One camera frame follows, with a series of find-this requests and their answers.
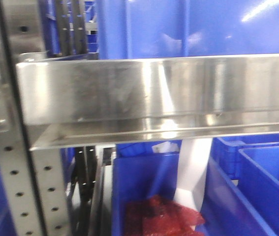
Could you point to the large blue bin upper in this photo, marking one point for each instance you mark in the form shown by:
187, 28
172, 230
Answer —
133, 29

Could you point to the red plastic bag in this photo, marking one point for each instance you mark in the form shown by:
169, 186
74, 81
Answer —
159, 216

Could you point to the blue bin with red bags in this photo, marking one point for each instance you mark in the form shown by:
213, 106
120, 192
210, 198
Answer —
226, 210

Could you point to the perforated steel shelf post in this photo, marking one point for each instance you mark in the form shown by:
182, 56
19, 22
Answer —
33, 180

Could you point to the black perforated rack post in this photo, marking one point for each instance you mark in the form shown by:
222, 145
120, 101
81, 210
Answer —
70, 21

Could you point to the stainless steel shelf rail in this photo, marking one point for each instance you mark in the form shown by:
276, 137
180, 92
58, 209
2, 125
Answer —
71, 103

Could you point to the white paper sheet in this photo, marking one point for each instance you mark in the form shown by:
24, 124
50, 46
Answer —
192, 168

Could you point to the blue bin lower right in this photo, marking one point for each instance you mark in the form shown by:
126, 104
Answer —
259, 181

